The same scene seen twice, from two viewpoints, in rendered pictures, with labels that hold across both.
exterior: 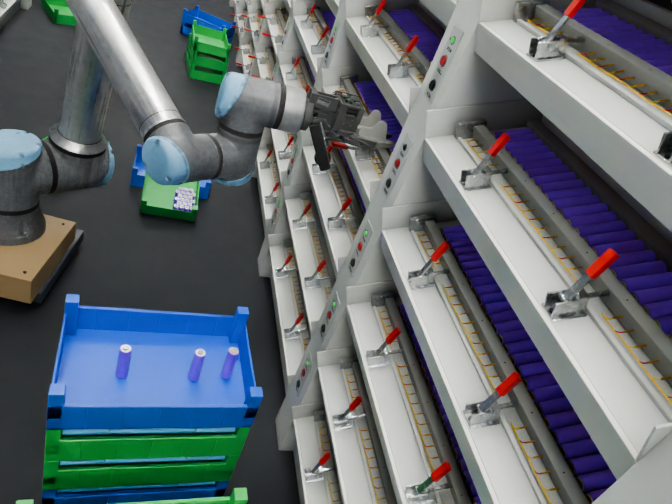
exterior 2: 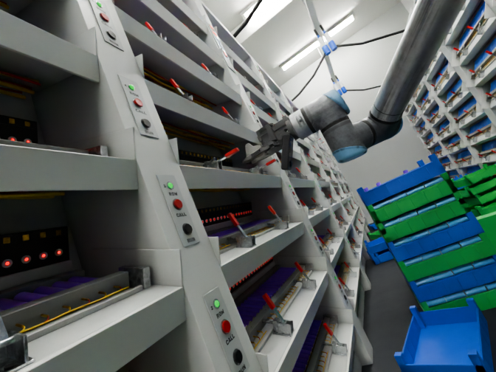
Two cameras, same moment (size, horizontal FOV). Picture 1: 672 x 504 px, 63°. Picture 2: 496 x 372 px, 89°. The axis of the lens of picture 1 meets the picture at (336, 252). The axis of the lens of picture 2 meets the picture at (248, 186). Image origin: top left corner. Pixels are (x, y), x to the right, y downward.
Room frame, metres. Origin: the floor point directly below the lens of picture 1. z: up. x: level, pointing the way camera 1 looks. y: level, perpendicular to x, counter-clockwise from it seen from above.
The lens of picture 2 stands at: (1.79, 0.61, 0.55)
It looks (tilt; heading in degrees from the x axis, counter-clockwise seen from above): 11 degrees up; 227
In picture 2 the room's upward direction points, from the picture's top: 25 degrees counter-clockwise
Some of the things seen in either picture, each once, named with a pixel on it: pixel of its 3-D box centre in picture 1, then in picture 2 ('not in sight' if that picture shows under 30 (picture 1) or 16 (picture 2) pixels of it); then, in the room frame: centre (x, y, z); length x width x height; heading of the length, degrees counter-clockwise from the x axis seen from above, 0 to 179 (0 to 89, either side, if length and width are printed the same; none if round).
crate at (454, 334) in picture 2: not in sight; (443, 337); (0.91, 0.19, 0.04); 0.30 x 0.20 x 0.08; 7
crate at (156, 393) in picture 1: (159, 360); (395, 181); (0.60, 0.20, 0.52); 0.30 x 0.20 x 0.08; 118
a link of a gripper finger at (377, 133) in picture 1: (379, 133); (255, 153); (1.12, 0.01, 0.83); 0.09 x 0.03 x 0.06; 105
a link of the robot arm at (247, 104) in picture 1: (249, 101); (325, 111); (1.03, 0.27, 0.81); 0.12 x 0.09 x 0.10; 113
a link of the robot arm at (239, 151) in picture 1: (231, 152); (346, 140); (1.01, 0.28, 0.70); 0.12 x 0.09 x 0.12; 150
